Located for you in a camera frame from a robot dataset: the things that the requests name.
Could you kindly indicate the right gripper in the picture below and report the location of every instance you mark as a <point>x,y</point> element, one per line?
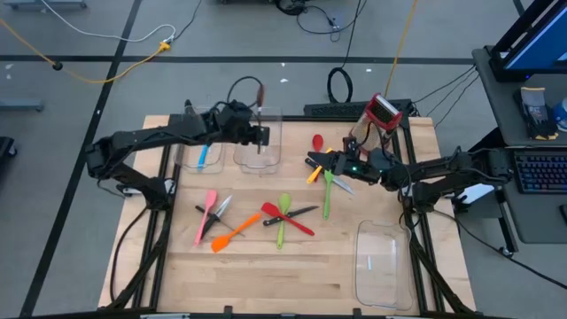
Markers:
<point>361,168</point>

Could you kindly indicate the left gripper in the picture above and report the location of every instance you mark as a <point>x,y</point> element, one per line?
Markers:
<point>235,124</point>

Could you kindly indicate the yellow silicone spatula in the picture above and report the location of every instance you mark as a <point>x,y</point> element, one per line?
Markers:
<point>313,176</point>

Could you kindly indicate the red silicone spoon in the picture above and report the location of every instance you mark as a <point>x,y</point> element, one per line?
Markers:
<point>317,142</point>

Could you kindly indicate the green silicone spatula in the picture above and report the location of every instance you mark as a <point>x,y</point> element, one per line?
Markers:
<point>328,195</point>

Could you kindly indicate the brown wooden spoon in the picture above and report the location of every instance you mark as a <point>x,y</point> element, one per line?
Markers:
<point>260,94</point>

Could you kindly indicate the light green silicone spoon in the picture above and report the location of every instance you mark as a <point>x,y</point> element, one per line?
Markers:
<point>284,203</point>

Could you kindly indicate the blue silicone spatula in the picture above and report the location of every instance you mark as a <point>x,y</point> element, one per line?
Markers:
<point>203,157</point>

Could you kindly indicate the red silicone spatula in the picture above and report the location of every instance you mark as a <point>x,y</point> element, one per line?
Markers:
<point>270,209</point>

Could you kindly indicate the black blade kitchen knife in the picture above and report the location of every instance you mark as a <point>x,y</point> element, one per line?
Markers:
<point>274,220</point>

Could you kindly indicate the pink silicone spatula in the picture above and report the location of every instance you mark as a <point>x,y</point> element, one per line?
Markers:
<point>211,198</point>

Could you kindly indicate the thin black knife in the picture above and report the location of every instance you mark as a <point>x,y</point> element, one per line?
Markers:
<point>201,209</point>

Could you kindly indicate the orange silicone spatula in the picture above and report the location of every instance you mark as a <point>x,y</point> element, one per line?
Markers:
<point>220,243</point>

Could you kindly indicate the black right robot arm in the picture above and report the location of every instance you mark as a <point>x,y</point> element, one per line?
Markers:
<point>443,168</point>

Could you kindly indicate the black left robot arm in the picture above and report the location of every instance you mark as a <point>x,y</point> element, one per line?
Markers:
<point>146,135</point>

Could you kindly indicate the black power strip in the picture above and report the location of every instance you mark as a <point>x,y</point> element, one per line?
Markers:
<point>332,108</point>

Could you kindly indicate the red box device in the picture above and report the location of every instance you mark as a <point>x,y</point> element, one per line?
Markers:
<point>383,111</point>

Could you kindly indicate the large clear plastic bin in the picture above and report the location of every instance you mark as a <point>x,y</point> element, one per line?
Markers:
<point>381,266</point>

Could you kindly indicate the black round device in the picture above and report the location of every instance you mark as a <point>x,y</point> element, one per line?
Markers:
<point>290,5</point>

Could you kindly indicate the grey desk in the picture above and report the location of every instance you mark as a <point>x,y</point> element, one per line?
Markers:
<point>496,115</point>

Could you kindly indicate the grey black work gloves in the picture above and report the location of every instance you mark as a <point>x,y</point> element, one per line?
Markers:
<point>533,111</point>

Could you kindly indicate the black keyboard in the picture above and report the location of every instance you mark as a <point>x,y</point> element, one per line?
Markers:
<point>540,173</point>

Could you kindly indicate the blue white container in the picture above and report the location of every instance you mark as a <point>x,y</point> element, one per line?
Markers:
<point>562,115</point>

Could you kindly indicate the grey furniture foot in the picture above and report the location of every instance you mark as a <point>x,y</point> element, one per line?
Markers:
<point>22,105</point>

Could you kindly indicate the black computer monitor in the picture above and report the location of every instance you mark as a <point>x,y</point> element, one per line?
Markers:
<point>540,44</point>

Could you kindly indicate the black aluminium table frame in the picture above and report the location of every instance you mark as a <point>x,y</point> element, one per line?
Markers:
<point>294,119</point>

